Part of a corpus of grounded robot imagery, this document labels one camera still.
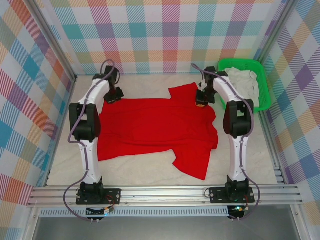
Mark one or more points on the red printed t-shirt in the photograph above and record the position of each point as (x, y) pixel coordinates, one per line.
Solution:
(155, 125)

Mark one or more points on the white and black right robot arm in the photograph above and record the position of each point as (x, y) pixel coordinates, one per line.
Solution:
(238, 155)

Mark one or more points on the white crumpled t-shirt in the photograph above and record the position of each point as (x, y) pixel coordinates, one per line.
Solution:
(250, 80)

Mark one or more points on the green plastic basket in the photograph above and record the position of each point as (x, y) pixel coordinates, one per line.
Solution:
(265, 82)

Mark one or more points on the small electronics board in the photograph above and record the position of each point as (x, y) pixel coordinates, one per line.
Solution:
(238, 210)
(100, 212)

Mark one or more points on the aluminium frame side rail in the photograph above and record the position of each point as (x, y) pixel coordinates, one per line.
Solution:
(61, 130)
(270, 140)

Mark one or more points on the aluminium frame post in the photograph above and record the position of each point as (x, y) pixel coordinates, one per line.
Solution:
(275, 32)
(50, 37)

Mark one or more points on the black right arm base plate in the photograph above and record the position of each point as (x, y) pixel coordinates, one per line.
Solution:
(217, 195)

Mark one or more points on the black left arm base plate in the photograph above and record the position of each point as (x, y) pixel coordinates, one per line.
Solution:
(113, 193)

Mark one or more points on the aluminium mounting rail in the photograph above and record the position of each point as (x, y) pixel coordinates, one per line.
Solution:
(162, 196)

